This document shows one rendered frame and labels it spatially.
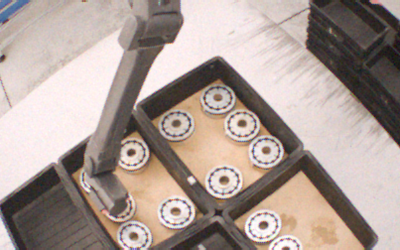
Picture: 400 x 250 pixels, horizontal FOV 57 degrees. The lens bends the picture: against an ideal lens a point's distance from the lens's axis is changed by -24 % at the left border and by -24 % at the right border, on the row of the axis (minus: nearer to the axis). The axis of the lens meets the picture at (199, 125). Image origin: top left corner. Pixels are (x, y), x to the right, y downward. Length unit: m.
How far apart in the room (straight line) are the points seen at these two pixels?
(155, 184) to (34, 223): 0.45
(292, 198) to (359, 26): 1.25
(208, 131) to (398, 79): 1.24
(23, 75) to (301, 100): 1.93
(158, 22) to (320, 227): 0.76
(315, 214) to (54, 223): 0.79
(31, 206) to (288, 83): 1.02
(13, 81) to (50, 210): 1.71
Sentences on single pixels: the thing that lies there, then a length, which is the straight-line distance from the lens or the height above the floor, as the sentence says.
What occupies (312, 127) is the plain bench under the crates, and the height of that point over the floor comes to 0.70.
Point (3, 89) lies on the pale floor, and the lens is 2.96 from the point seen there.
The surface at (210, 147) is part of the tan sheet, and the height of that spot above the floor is 0.83.
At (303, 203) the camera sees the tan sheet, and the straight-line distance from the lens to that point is 1.28.
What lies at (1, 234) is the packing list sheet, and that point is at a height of 0.70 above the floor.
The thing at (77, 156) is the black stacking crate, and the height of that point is 0.89.
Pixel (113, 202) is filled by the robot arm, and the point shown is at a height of 1.08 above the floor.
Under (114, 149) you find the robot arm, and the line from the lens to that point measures 0.99.
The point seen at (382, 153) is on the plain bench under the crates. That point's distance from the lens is 1.58.
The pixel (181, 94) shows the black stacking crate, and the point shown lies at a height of 0.86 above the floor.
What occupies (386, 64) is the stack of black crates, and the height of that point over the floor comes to 0.38.
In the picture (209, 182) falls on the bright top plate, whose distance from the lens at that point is 1.26.
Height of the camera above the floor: 2.01
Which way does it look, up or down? 59 degrees down
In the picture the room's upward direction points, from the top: 7 degrees counter-clockwise
